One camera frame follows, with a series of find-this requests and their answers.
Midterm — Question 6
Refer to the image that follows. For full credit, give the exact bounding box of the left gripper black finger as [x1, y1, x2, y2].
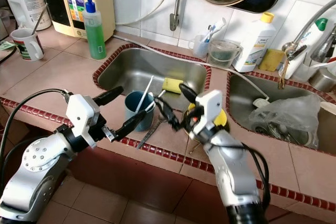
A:
[113, 110, 148, 141]
[93, 86, 124, 107]

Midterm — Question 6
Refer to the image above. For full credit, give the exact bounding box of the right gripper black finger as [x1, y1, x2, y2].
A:
[155, 97, 182, 130]
[178, 82, 200, 104]

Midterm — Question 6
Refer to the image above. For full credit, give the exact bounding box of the blue-grey plastic cup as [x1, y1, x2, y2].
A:
[124, 91, 156, 132]

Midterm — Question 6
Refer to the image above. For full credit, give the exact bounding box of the white plastic stick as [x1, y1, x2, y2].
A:
[144, 90, 165, 111]
[136, 75, 155, 112]

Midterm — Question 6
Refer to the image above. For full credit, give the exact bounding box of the large metal spoon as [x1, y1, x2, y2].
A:
[135, 118, 164, 150]

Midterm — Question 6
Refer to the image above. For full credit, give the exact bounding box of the yellow plastic bowl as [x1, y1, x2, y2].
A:
[186, 102, 228, 128]

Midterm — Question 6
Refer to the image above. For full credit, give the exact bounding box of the yellow dish sponge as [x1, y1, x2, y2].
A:
[161, 77, 185, 95]

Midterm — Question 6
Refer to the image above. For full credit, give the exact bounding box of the stainless steel sink basin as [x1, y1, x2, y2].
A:
[91, 42, 212, 111]
[224, 70, 336, 152]

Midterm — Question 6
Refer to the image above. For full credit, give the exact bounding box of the small translucent white cup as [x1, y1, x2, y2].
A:
[187, 34, 211, 59]

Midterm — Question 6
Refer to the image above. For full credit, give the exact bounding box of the green dish soap bottle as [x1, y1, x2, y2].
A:
[82, 1, 107, 61]

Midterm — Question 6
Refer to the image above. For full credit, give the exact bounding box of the white and blue toothbrush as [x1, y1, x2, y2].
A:
[202, 17, 228, 44]

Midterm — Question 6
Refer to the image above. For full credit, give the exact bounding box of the white detergent bottle yellow cap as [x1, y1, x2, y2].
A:
[232, 12, 277, 74]

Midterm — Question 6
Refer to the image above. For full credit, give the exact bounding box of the dark yellow sponge block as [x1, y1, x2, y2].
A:
[258, 48, 287, 73]

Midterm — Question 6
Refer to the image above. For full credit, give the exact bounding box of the clear crumpled plastic bag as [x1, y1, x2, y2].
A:
[247, 93, 324, 149]

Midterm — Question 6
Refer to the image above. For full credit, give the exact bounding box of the white printed mug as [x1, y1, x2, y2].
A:
[10, 27, 45, 62]

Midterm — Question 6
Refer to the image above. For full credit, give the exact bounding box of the beige water ionizer appliance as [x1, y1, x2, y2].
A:
[37, 0, 117, 41]

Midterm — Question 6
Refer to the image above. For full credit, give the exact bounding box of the thin metal stirring spoon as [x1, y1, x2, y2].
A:
[31, 3, 51, 35]

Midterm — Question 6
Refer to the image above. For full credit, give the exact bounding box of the chrome gooseneck faucet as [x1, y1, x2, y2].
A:
[278, 0, 336, 91]

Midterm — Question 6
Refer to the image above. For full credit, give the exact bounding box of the green paper note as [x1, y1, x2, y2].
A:
[0, 40, 16, 52]

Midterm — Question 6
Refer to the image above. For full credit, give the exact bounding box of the white jar with green band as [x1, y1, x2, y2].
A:
[2, 0, 53, 32]

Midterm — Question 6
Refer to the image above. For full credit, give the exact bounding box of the white bottle green cap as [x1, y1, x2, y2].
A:
[291, 18, 329, 81]

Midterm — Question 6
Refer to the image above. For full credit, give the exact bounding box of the small steel cup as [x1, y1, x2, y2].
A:
[307, 59, 336, 94]

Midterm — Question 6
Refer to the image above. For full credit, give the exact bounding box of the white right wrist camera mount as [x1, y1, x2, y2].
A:
[188, 89, 223, 141]

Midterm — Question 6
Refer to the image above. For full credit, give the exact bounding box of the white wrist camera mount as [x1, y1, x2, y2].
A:
[188, 89, 223, 141]
[65, 93, 102, 149]

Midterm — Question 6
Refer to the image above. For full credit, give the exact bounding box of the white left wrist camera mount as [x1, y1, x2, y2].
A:
[65, 93, 102, 149]

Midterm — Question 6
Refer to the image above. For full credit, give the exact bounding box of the clear plastic tub with handle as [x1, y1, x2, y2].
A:
[206, 39, 243, 69]

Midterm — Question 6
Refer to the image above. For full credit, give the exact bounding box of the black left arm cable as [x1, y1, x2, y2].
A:
[0, 88, 72, 183]

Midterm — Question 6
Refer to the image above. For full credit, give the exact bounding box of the white water hose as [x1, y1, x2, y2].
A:
[115, 0, 172, 27]

